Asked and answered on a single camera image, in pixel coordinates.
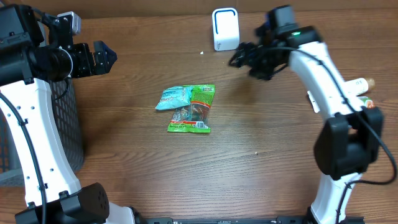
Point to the grey plastic lattice basket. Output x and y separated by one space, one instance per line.
66 118

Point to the teal foil packet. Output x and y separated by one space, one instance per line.
175 97

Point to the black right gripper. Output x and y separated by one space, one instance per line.
247 54

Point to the white conditioner tube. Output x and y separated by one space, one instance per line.
360 86

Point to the white barcode scanner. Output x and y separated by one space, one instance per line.
225 25

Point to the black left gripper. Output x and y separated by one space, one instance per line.
88 67

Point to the green snack bag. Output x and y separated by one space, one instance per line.
193 118

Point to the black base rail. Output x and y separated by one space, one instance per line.
277 220

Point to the green cup noodles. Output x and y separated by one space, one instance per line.
368 103

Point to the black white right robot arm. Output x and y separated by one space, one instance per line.
348 142

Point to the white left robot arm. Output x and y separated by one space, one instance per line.
37 49

